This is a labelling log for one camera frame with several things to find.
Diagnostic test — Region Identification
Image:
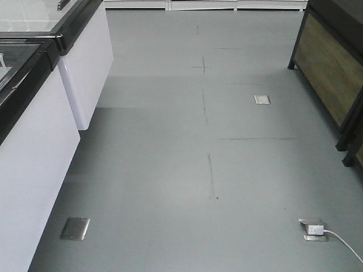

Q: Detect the far steel floor socket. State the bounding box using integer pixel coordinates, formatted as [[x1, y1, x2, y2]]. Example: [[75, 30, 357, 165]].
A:
[[254, 95, 271, 105]]

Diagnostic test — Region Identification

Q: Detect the far white chest freezer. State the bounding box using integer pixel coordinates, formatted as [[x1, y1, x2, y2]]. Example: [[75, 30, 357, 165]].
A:
[[1, 1, 113, 130]]

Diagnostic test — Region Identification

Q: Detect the white chest freezer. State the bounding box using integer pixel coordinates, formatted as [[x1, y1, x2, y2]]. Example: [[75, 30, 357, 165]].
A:
[[1, 39, 80, 271], [1, 1, 113, 130]]

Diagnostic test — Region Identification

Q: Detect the white store shelving unit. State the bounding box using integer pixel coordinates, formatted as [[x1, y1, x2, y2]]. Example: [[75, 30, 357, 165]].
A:
[[104, 0, 307, 11]]

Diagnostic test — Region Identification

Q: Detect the left steel floor plate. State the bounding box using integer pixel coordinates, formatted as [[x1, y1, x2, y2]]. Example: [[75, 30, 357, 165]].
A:
[[60, 218, 90, 241]]

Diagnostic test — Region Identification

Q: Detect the near white chest freezer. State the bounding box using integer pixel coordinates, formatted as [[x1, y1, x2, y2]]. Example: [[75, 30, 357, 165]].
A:
[[1, 39, 80, 271]]

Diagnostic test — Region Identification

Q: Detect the right open floor socket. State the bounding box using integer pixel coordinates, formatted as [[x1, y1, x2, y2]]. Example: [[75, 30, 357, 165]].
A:
[[298, 218, 328, 241]]

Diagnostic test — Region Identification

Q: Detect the white power adapter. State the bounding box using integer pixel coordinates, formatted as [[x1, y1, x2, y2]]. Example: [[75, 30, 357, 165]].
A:
[[307, 224, 324, 236]]

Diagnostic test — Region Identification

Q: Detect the black wooden display stand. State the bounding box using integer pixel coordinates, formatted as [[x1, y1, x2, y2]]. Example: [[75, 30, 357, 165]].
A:
[[288, 1, 362, 167]]

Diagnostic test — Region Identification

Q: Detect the white power cable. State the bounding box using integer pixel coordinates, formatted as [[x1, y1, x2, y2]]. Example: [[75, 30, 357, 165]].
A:
[[323, 229, 363, 265]]

